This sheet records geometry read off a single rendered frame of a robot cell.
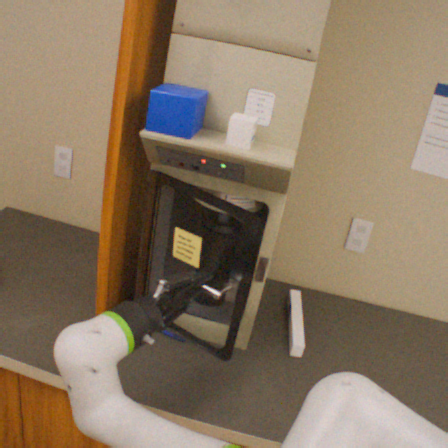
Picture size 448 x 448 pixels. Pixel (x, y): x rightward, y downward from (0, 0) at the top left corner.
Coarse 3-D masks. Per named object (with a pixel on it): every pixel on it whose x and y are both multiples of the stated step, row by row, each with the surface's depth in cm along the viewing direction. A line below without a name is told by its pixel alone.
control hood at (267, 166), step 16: (144, 144) 106; (160, 144) 104; (176, 144) 102; (192, 144) 101; (208, 144) 102; (224, 144) 103; (256, 144) 107; (272, 144) 109; (224, 160) 104; (240, 160) 102; (256, 160) 100; (272, 160) 100; (288, 160) 102; (256, 176) 107; (272, 176) 104; (288, 176) 102
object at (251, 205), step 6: (198, 186) 125; (210, 192) 121; (216, 192) 121; (222, 192) 120; (222, 198) 120; (228, 198) 120; (234, 198) 120; (240, 198) 121; (246, 198) 121; (234, 204) 120; (240, 204) 121; (246, 204) 121; (252, 204) 122; (258, 204) 124; (252, 210) 123
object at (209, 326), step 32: (160, 192) 117; (192, 192) 112; (160, 224) 120; (192, 224) 115; (224, 224) 109; (256, 224) 105; (160, 256) 123; (224, 256) 112; (256, 256) 108; (192, 320) 124; (224, 320) 118; (224, 352) 121
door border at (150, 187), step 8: (152, 176) 117; (152, 184) 118; (152, 192) 119; (152, 200) 119; (144, 208) 121; (152, 208) 120; (144, 224) 123; (144, 232) 124; (144, 240) 125; (144, 248) 126; (144, 256) 127; (144, 264) 128; (144, 272) 128; (136, 296) 133
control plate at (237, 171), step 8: (160, 152) 108; (168, 152) 107; (176, 152) 106; (184, 152) 105; (160, 160) 112; (176, 160) 110; (184, 160) 109; (192, 160) 108; (200, 160) 106; (208, 160) 105; (216, 160) 104; (184, 168) 113; (192, 168) 111; (200, 168) 110; (208, 168) 109; (216, 168) 108; (224, 168) 107; (232, 168) 106; (240, 168) 105; (216, 176) 112; (224, 176) 111; (232, 176) 110; (240, 176) 109
